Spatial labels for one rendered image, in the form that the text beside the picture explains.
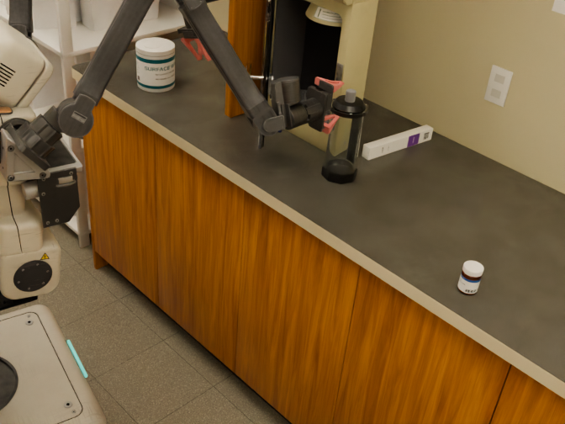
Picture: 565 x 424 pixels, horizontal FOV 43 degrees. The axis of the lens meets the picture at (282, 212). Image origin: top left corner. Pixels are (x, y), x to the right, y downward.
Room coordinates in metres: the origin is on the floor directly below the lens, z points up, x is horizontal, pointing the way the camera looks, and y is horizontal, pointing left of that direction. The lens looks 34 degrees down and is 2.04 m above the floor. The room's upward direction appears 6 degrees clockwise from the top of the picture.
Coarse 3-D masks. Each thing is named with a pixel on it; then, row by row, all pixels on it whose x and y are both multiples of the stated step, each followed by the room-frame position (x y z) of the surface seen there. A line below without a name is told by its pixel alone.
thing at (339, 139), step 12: (348, 120) 1.78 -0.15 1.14; (360, 120) 1.80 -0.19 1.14; (336, 132) 1.79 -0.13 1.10; (348, 132) 1.78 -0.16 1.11; (360, 132) 1.80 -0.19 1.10; (336, 144) 1.79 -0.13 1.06; (348, 144) 1.78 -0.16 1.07; (336, 156) 1.78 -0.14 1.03; (348, 156) 1.78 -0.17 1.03; (336, 168) 1.78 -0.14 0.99; (348, 168) 1.79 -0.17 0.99
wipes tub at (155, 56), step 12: (144, 48) 2.27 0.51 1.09; (156, 48) 2.28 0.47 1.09; (168, 48) 2.29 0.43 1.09; (144, 60) 2.25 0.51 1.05; (156, 60) 2.25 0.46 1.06; (168, 60) 2.27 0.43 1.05; (144, 72) 2.26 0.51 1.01; (156, 72) 2.25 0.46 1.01; (168, 72) 2.27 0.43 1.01; (144, 84) 2.26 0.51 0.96; (156, 84) 2.25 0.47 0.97; (168, 84) 2.27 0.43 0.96
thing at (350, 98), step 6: (348, 90) 1.83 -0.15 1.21; (354, 90) 1.83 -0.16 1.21; (342, 96) 1.85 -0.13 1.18; (348, 96) 1.81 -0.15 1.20; (354, 96) 1.82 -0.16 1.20; (336, 102) 1.81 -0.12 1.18; (342, 102) 1.81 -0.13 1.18; (348, 102) 1.81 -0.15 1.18; (354, 102) 1.82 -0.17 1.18; (360, 102) 1.82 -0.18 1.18; (336, 108) 1.80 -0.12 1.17; (342, 108) 1.79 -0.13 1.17; (348, 108) 1.79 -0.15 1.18; (354, 108) 1.79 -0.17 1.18; (360, 108) 1.80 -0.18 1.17
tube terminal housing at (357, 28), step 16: (320, 0) 2.01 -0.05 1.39; (368, 0) 1.98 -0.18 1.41; (352, 16) 1.94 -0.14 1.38; (368, 16) 1.99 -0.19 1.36; (352, 32) 1.95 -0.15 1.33; (368, 32) 2.00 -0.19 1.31; (272, 48) 2.13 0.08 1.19; (352, 48) 1.95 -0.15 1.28; (368, 48) 2.01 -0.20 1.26; (336, 64) 1.96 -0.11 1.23; (352, 64) 1.96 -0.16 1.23; (352, 80) 1.97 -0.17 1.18; (336, 96) 1.94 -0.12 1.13; (304, 128) 2.02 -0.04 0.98; (320, 144) 1.97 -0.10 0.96
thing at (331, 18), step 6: (312, 6) 2.08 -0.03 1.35; (318, 6) 2.06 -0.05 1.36; (306, 12) 2.10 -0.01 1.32; (312, 12) 2.06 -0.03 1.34; (318, 12) 2.05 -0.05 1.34; (324, 12) 2.04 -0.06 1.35; (330, 12) 2.03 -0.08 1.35; (312, 18) 2.05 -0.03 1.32; (318, 18) 2.04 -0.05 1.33; (324, 18) 2.03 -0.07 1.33; (330, 18) 2.02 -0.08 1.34; (336, 18) 2.02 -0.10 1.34; (330, 24) 2.02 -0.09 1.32; (336, 24) 2.02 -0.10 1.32
